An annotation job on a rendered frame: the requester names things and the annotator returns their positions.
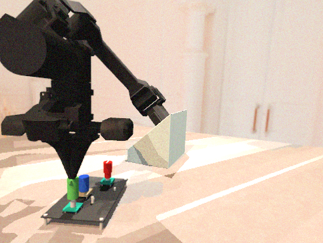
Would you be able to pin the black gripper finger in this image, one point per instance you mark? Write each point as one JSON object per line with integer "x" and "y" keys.
{"x": 78, "y": 150}
{"x": 63, "y": 149}

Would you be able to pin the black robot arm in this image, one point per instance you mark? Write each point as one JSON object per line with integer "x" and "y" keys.
{"x": 33, "y": 44}

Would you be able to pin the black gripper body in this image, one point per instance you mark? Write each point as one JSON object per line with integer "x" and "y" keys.
{"x": 113, "y": 128}

